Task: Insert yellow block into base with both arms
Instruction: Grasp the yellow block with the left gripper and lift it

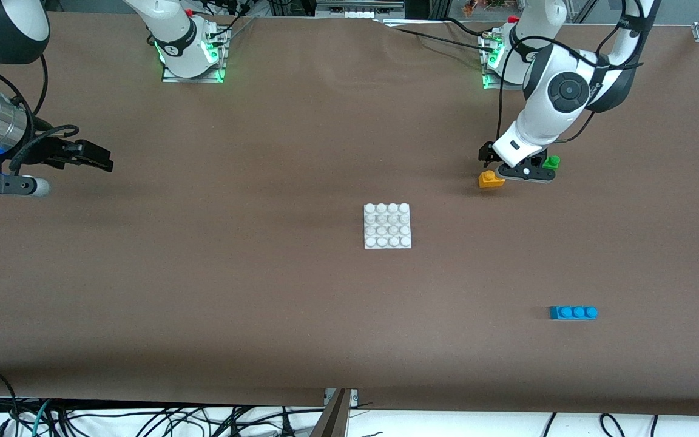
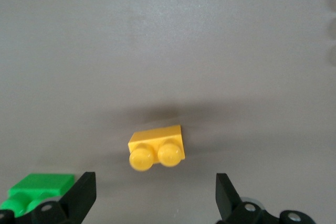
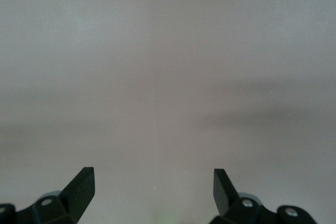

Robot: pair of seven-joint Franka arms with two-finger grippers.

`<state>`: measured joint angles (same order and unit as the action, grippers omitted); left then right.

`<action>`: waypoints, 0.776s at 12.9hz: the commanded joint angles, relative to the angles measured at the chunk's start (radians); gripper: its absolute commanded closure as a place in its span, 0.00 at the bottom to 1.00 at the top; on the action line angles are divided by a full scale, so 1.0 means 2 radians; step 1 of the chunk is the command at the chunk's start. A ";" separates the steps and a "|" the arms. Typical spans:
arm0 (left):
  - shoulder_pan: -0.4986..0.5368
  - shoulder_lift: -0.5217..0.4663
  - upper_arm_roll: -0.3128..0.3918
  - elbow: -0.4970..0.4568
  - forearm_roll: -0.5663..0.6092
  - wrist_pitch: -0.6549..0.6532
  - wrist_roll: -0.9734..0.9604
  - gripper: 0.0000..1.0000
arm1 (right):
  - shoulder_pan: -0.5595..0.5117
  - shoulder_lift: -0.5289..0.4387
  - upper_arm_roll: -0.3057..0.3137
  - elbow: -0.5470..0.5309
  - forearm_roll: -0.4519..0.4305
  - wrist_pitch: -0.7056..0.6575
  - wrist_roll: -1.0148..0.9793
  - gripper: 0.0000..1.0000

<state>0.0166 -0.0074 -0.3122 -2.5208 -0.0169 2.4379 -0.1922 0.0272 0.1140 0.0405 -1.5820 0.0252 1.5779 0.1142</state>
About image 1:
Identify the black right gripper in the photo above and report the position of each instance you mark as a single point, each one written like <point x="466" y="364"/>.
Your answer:
<point x="48" y="152"/>

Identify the white power strip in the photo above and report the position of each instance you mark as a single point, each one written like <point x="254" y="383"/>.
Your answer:
<point x="355" y="12"/>

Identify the green two-stud block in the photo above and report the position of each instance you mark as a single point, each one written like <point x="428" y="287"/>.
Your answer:
<point x="553" y="162"/>

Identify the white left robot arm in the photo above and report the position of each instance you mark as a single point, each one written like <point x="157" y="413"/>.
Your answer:
<point x="543" y="121"/>

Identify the yellow two-stud block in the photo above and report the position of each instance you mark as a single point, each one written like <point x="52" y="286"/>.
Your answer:
<point x="488" y="182"/>

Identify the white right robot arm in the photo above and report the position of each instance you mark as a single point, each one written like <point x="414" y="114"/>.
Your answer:
<point x="167" y="18"/>

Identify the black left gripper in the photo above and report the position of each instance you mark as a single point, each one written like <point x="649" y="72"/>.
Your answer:
<point x="488" y="152"/>

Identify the white studded base plate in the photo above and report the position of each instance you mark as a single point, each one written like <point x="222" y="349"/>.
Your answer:
<point x="388" y="227"/>

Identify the orange background clutter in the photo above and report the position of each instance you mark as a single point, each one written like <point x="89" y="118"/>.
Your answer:
<point x="477" y="7"/>

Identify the dark aluminium beam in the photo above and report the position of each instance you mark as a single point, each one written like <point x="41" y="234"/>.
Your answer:
<point x="334" y="419"/>

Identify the brown table cover sheet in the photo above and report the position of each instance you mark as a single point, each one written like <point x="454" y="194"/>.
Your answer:
<point x="349" y="303"/>

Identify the small metal corner bracket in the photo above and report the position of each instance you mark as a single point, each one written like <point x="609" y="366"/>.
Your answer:
<point x="355" y="397"/>

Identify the blue three-stud block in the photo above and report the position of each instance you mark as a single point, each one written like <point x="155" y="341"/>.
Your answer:
<point x="571" y="313"/>

